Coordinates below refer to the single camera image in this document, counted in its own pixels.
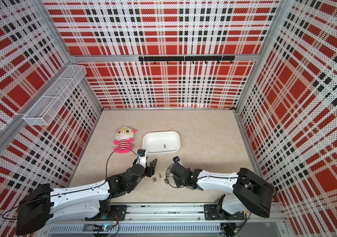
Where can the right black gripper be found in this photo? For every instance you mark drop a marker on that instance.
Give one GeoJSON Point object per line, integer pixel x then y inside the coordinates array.
{"type": "Point", "coordinates": [177, 181]}

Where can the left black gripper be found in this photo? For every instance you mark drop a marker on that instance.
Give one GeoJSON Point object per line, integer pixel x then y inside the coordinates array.
{"type": "Point", "coordinates": [150, 170]}

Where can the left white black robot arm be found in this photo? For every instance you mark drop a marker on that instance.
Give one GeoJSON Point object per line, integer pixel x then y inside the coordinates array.
{"type": "Point", "coordinates": [45, 205]}

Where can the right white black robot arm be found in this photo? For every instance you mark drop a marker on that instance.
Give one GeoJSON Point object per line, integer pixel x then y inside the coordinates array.
{"type": "Point", "coordinates": [242, 191]}

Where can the white plastic storage box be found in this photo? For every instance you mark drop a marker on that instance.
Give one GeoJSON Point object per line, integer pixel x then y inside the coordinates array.
{"type": "Point", "coordinates": [153, 143]}

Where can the pink white plush toy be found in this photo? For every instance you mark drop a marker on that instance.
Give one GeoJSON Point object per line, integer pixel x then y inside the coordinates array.
{"type": "Point", "coordinates": [123, 140]}

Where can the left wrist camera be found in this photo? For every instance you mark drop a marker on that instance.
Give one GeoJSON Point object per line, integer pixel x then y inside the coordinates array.
{"type": "Point", "coordinates": [141, 158]}

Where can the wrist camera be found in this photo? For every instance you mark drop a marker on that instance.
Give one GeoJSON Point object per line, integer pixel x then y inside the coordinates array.
{"type": "Point", "coordinates": [176, 160]}
{"type": "Point", "coordinates": [141, 158]}

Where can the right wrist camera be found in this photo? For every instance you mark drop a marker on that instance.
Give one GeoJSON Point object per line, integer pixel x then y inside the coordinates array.
{"type": "Point", "coordinates": [176, 160]}

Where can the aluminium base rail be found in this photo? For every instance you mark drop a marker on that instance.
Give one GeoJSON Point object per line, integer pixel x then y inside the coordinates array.
{"type": "Point", "coordinates": [174, 220]}

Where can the white wire mesh basket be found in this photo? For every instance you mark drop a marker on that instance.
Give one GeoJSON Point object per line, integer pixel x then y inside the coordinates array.
{"type": "Point", "coordinates": [47, 107]}

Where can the black wall hook rail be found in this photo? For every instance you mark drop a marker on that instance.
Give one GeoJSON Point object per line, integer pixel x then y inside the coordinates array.
{"type": "Point", "coordinates": [155, 59]}

